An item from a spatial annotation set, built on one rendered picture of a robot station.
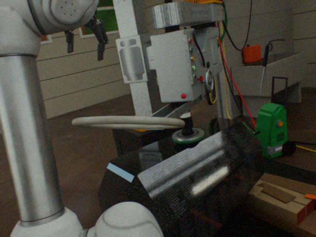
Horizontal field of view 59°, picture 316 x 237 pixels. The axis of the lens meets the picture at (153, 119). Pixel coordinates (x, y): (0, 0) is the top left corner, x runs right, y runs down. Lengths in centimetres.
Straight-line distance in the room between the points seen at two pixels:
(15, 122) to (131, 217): 33
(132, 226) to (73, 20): 46
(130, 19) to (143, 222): 210
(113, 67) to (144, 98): 609
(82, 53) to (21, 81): 755
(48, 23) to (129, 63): 188
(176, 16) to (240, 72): 307
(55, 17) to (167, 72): 115
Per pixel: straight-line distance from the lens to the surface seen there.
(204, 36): 211
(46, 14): 65
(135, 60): 249
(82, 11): 64
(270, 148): 332
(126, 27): 259
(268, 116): 328
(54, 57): 790
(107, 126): 142
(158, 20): 167
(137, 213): 67
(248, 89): 461
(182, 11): 169
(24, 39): 68
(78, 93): 811
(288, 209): 225
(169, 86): 172
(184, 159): 174
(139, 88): 260
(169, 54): 168
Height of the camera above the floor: 150
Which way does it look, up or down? 16 degrees down
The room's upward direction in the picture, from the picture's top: 10 degrees counter-clockwise
